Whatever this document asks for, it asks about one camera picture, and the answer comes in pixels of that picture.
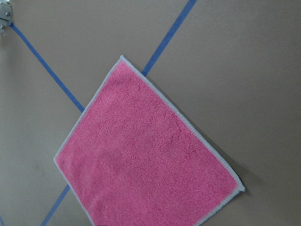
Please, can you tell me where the pink towel with grey trim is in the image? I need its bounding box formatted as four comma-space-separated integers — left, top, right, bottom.
54, 56, 245, 226

